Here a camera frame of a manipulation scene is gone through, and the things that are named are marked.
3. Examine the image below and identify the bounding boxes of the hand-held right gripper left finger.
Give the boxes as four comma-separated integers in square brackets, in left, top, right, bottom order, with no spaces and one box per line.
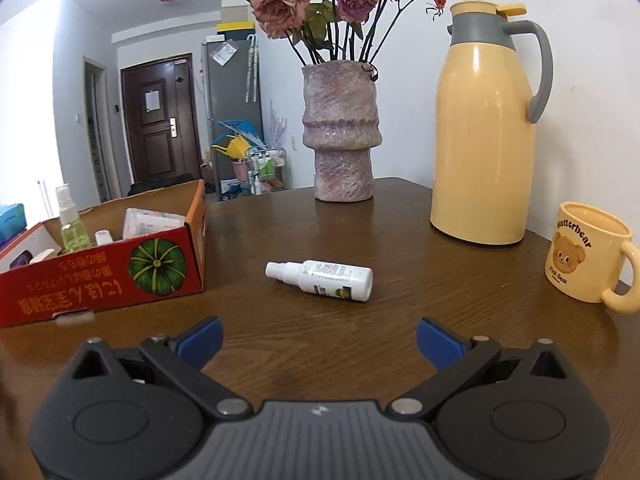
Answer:
[72,316,253,421]

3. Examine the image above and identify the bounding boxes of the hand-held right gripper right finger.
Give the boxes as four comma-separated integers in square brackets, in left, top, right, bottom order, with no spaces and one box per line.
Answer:
[385,317,568,420]

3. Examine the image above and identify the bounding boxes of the small white spray bottle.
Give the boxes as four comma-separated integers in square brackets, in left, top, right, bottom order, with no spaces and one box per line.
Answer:
[265,259,374,302]

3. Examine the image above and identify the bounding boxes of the red cardboard box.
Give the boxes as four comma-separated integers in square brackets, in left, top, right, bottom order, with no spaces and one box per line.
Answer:
[0,178,207,329]

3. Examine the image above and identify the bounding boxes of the green spray bottle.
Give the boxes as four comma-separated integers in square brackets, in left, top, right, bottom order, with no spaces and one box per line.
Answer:
[55,184,92,253]

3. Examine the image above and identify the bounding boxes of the black bag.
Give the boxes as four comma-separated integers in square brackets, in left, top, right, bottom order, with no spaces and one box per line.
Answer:
[128,173,198,197]

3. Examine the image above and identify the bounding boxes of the yellow bear mug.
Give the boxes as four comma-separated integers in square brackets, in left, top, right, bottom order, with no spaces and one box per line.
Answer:
[544,201,640,315]

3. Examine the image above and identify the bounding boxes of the trolley with bottles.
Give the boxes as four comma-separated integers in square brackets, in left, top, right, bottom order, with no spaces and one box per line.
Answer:
[248,147,288,196]

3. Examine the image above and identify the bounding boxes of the yellow thermos jug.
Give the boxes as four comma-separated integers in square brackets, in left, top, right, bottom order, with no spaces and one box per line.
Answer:
[430,1,554,246]

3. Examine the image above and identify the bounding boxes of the dark brown entrance door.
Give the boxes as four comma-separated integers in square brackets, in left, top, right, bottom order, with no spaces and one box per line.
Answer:
[121,53,202,183]

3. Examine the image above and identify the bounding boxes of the white pole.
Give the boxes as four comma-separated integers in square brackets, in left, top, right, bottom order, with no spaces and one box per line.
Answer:
[36,177,51,221]

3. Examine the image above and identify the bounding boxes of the blue tissue pack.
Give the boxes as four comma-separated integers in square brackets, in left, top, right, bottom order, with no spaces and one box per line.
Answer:
[0,203,26,243]

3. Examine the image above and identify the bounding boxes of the purple feather decoration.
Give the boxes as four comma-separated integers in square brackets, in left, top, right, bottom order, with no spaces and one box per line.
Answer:
[269,101,290,148]

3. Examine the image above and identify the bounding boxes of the pink ceramic vase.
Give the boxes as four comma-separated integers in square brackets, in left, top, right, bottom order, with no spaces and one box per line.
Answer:
[301,60,383,203]

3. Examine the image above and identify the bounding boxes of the grey refrigerator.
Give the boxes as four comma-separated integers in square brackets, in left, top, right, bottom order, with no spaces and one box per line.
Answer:
[201,37,264,196]

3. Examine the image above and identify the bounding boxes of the white folded umbrella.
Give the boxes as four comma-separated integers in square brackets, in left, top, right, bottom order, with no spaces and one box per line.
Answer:
[245,35,261,103]

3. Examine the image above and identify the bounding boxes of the dried pink roses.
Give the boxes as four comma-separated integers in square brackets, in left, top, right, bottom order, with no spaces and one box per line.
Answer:
[153,0,447,66]

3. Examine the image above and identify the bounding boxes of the interior door frame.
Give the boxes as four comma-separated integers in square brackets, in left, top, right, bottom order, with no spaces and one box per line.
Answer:
[83,57,121,203]

